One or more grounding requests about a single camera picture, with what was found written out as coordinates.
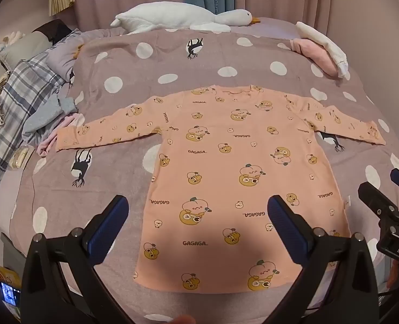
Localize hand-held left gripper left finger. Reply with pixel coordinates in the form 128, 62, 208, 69
20, 195, 136, 324

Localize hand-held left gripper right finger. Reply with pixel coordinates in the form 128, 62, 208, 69
263, 195, 379, 324

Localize peach printed long-sleeve shirt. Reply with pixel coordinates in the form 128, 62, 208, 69
56, 85, 387, 294

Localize pale pink garment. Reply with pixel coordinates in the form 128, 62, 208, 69
37, 113, 85, 157

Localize yellow packet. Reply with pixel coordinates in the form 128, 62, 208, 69
0, 260, 21, 287

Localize small clear plastic case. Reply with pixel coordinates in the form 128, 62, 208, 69
9, 147, 31, 170

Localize phone with lit screen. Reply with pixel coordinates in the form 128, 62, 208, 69
0, 275, 21, 308

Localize grey garment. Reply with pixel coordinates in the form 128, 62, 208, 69
22, 93, 78, 142

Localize folded pink cloth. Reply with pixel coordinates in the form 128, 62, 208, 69
290, 38, 338, 77

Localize grey plaid blanket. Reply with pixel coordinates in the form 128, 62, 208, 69
0, 52, 68, 203

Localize folded white cloth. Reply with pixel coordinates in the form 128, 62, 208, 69
296, 21, 350, 81

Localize mauve polka dot blanket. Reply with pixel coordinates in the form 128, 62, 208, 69
9, 17, 399, 324

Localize mauve pillow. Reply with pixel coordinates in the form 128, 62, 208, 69
47, 29, 85, 86

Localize grey pillow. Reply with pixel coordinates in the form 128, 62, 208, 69
0, 32, 56, 71

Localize small white plush toys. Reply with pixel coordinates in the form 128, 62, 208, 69
0, 32, 25, 65

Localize white goose plush toy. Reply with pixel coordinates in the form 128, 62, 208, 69
111, 2, 261, 35

